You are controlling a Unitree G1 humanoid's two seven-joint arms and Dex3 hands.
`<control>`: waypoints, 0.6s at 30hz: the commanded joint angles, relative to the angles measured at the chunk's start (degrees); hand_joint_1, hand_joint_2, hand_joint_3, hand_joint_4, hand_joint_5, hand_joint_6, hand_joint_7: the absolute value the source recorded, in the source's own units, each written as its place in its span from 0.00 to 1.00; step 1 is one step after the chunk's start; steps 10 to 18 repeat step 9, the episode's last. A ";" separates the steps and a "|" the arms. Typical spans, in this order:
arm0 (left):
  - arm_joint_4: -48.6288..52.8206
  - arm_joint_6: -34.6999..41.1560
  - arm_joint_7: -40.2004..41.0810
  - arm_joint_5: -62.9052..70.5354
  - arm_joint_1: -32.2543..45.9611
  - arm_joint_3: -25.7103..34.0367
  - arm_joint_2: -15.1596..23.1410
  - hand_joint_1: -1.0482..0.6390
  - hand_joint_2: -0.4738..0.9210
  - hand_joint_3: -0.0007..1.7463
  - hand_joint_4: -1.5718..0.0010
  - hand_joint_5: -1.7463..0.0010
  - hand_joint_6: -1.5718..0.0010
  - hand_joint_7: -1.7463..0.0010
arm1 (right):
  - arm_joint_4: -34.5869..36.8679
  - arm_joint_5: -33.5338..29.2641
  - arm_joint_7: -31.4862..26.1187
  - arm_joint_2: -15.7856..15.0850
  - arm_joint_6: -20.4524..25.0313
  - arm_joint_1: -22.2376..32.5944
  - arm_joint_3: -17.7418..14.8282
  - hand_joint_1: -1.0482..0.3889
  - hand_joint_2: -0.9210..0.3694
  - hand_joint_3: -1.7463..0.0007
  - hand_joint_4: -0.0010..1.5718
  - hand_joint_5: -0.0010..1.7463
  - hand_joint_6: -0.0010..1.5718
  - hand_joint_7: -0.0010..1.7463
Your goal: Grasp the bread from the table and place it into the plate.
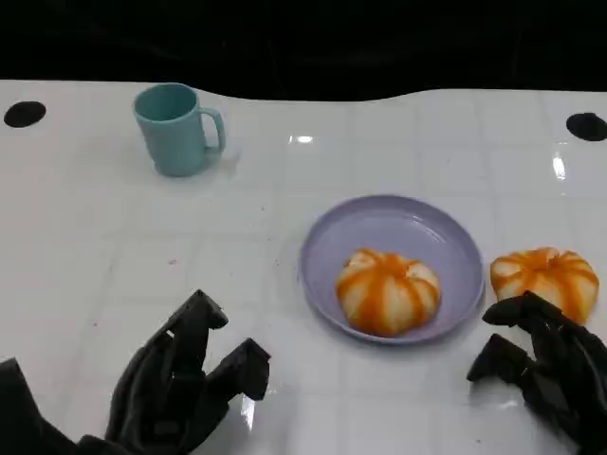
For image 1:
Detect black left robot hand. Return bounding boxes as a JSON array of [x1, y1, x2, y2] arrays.
[[104, 289, 271, 455]]

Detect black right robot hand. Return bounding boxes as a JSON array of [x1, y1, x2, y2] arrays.
[[467, 291, 607, 455]]

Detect orange and white bread roll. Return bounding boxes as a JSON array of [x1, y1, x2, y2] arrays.
[[336, 247, 443, 338], [489, 246, 600, 326]]

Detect lilac plate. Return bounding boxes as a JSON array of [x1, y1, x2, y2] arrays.
[[299, 194, 487, 345]]

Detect black round table hole cover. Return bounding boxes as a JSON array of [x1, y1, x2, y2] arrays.
[[3, 100, 47, 129], [565, 112, 607, 142]]

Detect pale green mug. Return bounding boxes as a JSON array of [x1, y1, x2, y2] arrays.
[[132, 82, 227, 178]]

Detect black backdrop cloth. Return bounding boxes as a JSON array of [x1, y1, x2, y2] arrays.
[[0, 0, 607, 103]]

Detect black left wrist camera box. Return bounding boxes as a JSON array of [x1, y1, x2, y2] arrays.
[[0, 357, 124, 455]]

